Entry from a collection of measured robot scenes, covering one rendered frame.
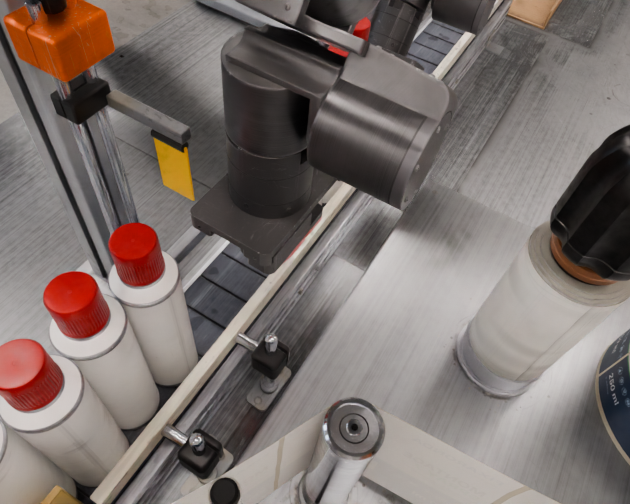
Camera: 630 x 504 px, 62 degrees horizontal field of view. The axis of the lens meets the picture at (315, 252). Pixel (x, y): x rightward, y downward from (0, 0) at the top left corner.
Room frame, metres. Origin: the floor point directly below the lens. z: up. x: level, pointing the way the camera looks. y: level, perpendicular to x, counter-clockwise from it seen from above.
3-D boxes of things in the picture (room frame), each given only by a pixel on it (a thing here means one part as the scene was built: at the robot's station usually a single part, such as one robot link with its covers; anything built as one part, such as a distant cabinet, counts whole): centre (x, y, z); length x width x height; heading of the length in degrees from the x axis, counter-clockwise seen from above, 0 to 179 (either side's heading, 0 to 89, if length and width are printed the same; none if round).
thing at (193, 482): (0.11, 0.07, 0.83); 0.06 x 0.03 x 0.01; 154
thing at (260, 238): (0.25, 0.04, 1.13); 0.10 x 0.07 x 0.07; 156
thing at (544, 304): (0.26, -0.21, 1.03); 0.09 x 0.09 x 0.30
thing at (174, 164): (0.27, 0.11, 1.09); 0.03 x 0.01 x 0.06; 66
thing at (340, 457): (0.10, -0.04, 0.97); 0.05 x 0.05 x 0.19
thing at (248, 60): (0.25, 0.03, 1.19); 0.07 x 0.06 x 0.07; 66
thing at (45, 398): (0.10, 0.16, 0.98); 0.05 x 0.05 x 0.20
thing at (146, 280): (0.20, 0.12, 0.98); 0.05 x 0.05 x 0.20
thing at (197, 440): (0.12, 0.09, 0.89); 0.06 x 0.03 x 0.12; 66
